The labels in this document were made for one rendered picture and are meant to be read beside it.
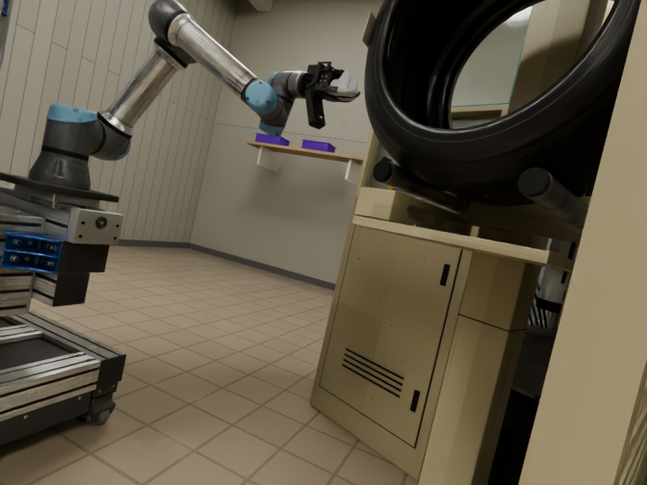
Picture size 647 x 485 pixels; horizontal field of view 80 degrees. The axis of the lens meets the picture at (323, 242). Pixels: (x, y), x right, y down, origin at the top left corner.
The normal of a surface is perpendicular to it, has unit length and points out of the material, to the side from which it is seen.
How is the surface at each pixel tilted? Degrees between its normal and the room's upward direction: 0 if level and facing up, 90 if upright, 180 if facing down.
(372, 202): 90
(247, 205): 90
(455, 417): 90
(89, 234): 90
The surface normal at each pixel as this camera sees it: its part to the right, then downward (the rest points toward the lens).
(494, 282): -0.69, -0.11
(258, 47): -0.38, -0.04
